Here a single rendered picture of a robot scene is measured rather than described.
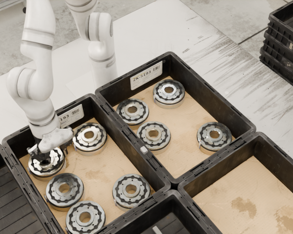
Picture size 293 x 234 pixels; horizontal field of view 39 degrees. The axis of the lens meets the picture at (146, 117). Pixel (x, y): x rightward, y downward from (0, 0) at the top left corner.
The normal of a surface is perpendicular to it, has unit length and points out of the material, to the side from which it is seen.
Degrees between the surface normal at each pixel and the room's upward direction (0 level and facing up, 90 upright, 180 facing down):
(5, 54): 0
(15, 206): 0
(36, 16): 37
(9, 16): 0
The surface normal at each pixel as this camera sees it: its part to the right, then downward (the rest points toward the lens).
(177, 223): -0.02, -0.62
